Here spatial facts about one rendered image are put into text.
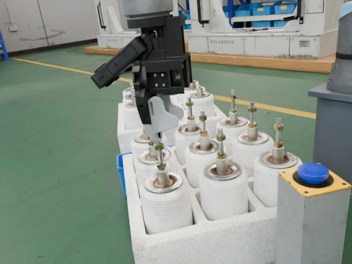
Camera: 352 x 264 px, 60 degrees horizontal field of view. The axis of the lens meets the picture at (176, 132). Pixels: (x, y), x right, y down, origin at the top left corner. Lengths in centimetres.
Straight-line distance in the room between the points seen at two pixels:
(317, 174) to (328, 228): 8
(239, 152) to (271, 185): 13
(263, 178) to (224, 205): 10
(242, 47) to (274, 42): 33
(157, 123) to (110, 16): 460
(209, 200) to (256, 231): 10
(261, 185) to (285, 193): 17
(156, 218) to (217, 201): 12
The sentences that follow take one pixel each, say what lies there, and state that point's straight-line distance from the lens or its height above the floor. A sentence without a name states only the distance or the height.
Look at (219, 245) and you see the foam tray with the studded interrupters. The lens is 61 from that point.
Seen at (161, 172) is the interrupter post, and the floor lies 28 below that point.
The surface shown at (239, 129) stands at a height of 25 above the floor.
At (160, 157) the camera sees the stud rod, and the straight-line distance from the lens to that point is 56.
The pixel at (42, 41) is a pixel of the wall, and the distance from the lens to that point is 701.
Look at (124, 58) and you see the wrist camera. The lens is 50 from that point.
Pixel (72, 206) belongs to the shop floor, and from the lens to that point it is 107.
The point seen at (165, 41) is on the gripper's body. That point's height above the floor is 51.
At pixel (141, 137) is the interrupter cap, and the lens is 81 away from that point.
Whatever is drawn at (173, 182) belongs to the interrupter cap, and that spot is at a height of 25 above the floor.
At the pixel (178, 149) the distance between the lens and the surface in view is 82.
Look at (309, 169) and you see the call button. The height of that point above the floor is 33.
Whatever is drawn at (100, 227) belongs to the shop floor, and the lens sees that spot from 94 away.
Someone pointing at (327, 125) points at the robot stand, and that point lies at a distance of 97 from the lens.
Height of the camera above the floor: 56
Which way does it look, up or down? 22 degrees down
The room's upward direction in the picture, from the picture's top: 6 degrees counter-clockwise
